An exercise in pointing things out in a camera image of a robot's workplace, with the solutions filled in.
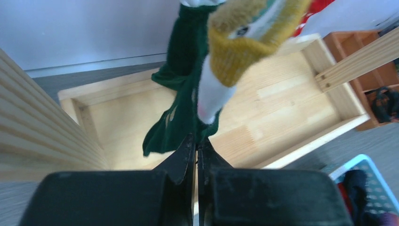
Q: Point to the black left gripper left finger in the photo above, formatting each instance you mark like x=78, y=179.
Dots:
x=178, y=191

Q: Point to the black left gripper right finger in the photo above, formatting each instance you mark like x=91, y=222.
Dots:
x=208, y=159

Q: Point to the green dotted sock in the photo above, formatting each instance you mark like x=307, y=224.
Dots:
x=187, y=45
x=240, y=33

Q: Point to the green dotted sock front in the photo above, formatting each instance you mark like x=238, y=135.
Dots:
x=240, y=33

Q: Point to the black white-striped sock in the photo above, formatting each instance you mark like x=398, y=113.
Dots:
x=354, y=183

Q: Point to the wooden hanger stand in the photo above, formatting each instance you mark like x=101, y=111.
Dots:
x=278, y=114

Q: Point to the light blue plastic basket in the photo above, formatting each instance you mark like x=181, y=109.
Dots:
x=380, y=198

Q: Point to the orange wooden compartment tray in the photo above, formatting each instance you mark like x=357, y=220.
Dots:
x=365, y=61

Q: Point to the rolled dark sock left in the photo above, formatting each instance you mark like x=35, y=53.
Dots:
x=385, y=104

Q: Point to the red snowflake sock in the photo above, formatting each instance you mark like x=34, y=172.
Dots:
x=315, y=7

